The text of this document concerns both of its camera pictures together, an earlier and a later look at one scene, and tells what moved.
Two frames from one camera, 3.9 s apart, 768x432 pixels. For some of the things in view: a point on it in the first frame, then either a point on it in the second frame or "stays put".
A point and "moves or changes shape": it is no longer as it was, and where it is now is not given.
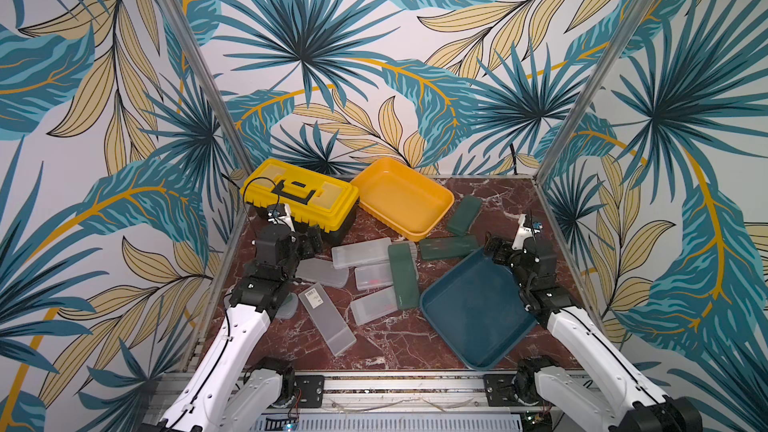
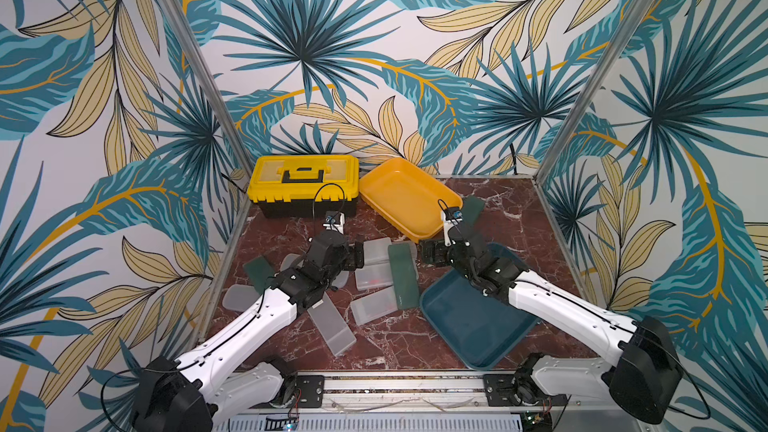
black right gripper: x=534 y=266 -> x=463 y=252
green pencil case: x=404 y=275 stays put
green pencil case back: x=463 y=215 stays put
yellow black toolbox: x=313 y=197 moves or changes shape
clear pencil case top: x=362 y=253 stays put
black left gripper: x=310 y=241 -> x=354 y=256
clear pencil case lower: x=375 y=305 stays put
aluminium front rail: x=380 y=392 stays put
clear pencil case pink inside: x=374 y=276 stays put
